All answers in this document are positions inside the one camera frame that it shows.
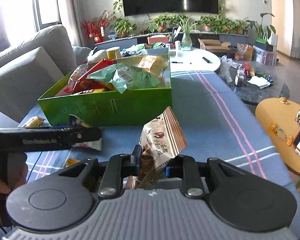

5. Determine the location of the beige brown snack bag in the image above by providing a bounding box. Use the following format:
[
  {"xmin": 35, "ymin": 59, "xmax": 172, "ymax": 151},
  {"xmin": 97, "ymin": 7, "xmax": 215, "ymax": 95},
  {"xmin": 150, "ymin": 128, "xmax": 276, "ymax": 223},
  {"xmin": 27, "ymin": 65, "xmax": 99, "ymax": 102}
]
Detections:
[{"xmin": 125, "ymin": 107, "xmax": 187, "ymax": 189}]

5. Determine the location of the red yellow chip bag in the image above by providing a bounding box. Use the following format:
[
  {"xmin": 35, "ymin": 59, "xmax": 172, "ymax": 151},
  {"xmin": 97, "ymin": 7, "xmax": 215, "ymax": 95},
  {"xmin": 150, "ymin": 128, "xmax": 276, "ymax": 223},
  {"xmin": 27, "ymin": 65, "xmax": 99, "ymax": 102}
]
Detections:
[{"xmin": 63, "ymin": 59, "xmax": 116, "ymax": 94}]

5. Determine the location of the green snack bag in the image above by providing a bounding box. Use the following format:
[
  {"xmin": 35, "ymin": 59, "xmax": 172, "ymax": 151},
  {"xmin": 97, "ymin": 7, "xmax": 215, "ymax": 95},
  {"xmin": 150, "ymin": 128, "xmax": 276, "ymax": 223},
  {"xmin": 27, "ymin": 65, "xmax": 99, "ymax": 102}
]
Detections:
[{"xmin": 87, "ymin": 63, "xmax": 161, "ymax": 94}]

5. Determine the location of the clear bread bag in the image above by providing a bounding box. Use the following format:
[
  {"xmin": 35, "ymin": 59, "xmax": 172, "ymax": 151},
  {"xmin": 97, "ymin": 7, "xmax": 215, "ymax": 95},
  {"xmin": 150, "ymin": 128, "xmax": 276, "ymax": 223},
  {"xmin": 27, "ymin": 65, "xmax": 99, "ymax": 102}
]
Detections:
[{"xmin": 137, "ymin": 55, "xmax": 168, "ymax": 83}]

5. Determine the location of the red snack bag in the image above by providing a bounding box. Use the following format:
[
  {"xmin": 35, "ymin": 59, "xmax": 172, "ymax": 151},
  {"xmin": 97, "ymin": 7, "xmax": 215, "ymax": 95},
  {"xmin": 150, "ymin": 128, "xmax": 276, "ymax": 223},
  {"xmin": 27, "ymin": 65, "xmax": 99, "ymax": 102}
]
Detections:
[{"xmin": 68, "ymin": 63, "xmax": 89, "ymax": 88}]

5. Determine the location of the person left hand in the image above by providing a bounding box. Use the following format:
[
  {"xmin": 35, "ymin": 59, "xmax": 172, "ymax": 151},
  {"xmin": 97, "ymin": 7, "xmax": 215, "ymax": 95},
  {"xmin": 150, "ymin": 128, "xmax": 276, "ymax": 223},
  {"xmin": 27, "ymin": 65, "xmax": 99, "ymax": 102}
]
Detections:
[{"xmin": 0, "ymin": 164, "xmax": 28, "ymax": 194}]

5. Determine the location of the small yellow snack packet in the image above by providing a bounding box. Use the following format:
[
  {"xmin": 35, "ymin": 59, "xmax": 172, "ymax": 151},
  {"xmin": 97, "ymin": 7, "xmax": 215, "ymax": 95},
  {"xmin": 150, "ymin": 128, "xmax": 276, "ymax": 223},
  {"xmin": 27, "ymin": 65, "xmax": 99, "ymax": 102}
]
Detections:
[{"xmin": 22, "ymin": 116, "xmax": 45, "ymax": 128}]

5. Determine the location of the grey sofa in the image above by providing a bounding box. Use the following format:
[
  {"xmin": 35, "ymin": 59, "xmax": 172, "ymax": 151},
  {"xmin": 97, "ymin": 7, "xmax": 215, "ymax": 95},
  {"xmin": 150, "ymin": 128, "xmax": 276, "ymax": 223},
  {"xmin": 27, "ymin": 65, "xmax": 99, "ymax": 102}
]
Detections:
[{"xmin": 0, "ymin": 25, "xmax": 92, "ymax": 122}]

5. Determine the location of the green cardboard box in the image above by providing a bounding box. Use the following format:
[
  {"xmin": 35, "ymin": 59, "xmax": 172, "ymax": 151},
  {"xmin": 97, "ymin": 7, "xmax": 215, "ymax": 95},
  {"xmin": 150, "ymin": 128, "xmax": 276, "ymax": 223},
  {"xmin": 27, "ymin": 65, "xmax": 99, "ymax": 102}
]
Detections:
[{"xmin": 38, "ymin": 66, "xmax": 172, "ymax": 126}]

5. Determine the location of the round wooden side table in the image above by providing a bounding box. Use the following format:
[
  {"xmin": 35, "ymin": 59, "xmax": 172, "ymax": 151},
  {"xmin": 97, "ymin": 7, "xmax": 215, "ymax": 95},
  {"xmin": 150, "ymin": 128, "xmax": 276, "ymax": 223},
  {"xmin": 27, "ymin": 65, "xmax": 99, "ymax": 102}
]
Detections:
[{"xmin": 255, "ymin": 98, "xmax": 300, "ymax": 185}]

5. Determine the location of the white oval coffee table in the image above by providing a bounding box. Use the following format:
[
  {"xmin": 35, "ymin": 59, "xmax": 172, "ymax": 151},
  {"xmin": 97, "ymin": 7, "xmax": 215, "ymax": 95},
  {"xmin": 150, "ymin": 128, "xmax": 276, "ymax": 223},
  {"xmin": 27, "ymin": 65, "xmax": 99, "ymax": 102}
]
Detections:
[{"xmin": 168, "ymin": 48, "xmax": 221, "ymax": 72}]

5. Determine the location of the yellow tin can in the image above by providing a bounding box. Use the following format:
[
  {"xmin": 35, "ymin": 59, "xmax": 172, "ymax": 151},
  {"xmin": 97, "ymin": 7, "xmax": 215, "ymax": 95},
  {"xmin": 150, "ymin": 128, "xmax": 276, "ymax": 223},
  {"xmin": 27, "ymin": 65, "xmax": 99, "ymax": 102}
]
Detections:
[{"xmin": 106, "ymin": 46, "xmax": 121, "ymax": 60}]

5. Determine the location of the light blue tray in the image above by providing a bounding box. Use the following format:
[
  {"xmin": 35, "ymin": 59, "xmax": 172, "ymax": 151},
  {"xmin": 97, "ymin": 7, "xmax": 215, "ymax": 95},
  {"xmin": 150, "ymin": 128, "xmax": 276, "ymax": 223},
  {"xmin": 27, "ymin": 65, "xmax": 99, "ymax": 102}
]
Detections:
[{"xmin": 144, "ymin": 42, "xmax": 169, "ymax": 55}]

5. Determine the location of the glass vase with plant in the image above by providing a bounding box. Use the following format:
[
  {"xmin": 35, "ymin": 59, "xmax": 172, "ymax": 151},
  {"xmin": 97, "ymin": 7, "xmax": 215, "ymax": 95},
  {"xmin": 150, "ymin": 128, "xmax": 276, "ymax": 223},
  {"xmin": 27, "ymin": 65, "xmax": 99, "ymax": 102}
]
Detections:
[{"xmin": 178, "ymin": 16, "xmax": 196, "ymax": 49}]

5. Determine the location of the brown cardboard box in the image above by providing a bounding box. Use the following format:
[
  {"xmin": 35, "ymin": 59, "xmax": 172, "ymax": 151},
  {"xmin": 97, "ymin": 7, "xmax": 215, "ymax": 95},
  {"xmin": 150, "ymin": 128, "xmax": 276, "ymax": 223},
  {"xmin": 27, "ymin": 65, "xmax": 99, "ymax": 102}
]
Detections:
[{"xmin": 198, "ymin": 38, "xmax": 231, "ymax": 52}]

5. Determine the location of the red flower decoration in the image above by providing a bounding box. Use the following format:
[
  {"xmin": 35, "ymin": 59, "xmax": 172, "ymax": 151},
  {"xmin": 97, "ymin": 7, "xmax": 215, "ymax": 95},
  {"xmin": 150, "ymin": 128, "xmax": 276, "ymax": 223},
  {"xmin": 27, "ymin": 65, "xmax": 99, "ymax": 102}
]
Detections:
[{"xmin": 81, "ymin": 10, "xmax": 116, "ymax": 44}]

